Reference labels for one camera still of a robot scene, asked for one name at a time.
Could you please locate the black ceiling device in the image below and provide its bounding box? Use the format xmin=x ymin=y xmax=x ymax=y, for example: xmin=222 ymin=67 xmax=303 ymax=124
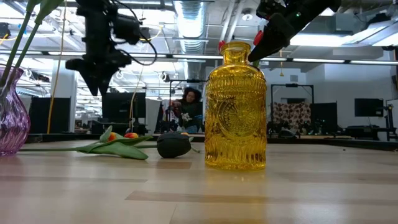
xmin=139 ymin=27 xmax=152 ymax=43

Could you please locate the silver ventilation duct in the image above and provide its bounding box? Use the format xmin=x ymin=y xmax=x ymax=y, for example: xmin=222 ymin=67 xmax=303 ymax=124
xmin=174 ymin=0 xmax=208 ymax=54

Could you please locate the long ceiling light strip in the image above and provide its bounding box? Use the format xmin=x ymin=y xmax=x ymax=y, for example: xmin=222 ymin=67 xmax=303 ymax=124
xmin=130 ymin=52 xmax=178 ymax=59
xmin=291 ymin=57 xmax=348 ymax=64

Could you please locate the person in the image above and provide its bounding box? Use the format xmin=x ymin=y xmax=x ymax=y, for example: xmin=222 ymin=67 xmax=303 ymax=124
xmin=171 ymin=86 xmax=203 ymax=134

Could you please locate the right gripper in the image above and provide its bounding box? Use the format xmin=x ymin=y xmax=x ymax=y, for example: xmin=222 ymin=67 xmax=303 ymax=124
xmin=248 ymin=0 xmax=315 ymax=62

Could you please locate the purple glass vase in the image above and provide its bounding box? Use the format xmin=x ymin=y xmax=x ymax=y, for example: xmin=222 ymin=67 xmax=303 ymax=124
xmin=0 ymin=65 xmax=31 ymax=156

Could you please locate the black wall monitor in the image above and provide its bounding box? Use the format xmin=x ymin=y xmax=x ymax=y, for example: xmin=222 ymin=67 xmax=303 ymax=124
xmin=354 ymin=98 xmax=384 ymax=118

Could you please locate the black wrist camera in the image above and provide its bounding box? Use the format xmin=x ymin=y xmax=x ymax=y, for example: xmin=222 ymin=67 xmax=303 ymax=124
xmin=256 ymin=0 xmax=287 ymax=19
xmin=112 ymin=14 xmax=141 ymax=45

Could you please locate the yellow power cord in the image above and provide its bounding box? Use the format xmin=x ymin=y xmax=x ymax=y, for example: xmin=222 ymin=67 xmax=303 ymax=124
xmin=46 ymin=0 xmax=68 ymax=134

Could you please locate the black computer monitor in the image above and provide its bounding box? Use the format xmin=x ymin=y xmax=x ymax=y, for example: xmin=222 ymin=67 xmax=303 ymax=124
xmin=101 ymin=91 xmax=147 ymax=124

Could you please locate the yellow glass vase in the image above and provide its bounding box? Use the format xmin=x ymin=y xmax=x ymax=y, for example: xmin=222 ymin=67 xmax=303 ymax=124
xmin=204 ymin=40 xmax=268 ymax=171

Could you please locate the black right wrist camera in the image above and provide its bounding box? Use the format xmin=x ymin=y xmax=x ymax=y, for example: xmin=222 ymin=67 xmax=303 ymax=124
xmin=256 ymin=0 xmax=287 ymax=19

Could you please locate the black partition panel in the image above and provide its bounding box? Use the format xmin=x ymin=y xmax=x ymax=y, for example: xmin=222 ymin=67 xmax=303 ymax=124
xmin=28 ymin=96 xmax=72 ymax=134
xmin=310 ymin=102 xmax=338 ymax=135

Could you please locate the black camera on tripod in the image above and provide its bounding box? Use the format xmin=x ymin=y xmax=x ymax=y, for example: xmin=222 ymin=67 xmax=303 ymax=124
xmin=382 ymin=104 xmax=397 ymax=141

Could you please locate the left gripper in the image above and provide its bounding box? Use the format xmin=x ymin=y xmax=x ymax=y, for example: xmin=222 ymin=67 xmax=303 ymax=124
xmin=64 ymin=39 xmax=132 ymax=96

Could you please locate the black desk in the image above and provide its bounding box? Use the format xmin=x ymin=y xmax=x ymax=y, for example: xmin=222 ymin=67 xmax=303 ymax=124
xmin=345 ymin=124 xmax=397 ymax=141

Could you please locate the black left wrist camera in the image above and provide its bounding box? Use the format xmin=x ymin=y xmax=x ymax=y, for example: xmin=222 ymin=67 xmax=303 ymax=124
xmin=112 ymin=14 xmax=141 ymax=45

